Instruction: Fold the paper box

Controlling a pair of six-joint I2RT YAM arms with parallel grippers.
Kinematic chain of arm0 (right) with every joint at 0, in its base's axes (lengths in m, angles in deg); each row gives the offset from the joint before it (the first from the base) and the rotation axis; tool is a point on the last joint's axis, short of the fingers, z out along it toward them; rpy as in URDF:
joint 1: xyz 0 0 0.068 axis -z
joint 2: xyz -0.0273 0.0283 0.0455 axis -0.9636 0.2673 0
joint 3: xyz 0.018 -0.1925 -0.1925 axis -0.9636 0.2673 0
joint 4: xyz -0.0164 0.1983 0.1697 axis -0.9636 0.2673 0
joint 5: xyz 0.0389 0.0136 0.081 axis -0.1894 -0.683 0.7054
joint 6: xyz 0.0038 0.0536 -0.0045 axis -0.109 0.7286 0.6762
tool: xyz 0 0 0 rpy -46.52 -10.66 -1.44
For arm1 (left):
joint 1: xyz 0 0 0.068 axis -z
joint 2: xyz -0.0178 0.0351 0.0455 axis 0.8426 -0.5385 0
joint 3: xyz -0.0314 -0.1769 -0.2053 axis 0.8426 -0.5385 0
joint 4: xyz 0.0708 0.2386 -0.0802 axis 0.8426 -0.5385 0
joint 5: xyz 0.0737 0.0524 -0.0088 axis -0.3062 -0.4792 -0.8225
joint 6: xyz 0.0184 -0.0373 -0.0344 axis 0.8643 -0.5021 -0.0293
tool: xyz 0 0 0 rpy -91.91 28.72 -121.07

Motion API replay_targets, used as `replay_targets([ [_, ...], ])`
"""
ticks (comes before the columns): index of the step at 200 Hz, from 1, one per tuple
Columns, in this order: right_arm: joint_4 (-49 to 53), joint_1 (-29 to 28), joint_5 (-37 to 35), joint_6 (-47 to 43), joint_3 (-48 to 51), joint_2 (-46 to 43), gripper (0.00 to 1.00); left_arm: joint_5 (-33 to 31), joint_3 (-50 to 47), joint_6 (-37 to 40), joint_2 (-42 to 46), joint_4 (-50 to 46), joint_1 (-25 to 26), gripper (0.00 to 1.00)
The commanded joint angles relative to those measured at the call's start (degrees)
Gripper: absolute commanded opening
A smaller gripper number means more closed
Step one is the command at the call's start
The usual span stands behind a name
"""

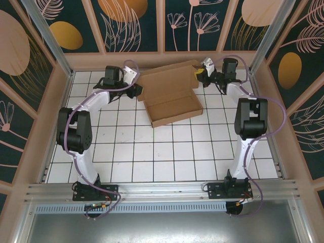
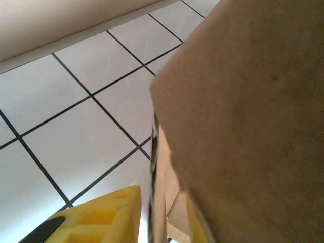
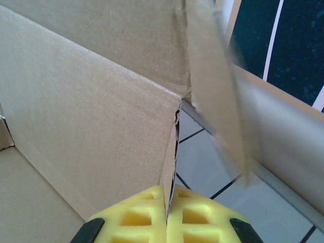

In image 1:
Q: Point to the aluminium frame post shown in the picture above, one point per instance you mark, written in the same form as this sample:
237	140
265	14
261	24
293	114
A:
268	33
48	35

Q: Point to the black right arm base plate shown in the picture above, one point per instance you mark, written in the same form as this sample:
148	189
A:
215	191

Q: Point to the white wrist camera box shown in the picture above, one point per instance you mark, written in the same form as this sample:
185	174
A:
130	74
208	65

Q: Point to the grey metal sheet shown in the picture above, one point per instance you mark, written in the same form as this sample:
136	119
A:
162	227

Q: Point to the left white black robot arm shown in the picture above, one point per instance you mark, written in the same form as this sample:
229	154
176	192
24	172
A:
76	131

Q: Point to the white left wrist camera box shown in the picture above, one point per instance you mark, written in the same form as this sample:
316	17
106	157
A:
130	74

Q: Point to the brown cardboard paper box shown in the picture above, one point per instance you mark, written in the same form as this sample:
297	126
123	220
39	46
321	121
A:
172	106

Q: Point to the aluminium mounting rail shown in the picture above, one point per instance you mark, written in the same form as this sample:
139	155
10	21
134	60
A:
162	189

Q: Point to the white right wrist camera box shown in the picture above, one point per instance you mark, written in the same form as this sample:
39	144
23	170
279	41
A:
208	65

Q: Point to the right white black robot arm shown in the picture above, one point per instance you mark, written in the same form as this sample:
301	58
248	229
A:
250	121

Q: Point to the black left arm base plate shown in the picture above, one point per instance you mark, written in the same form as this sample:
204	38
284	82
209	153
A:
108	192

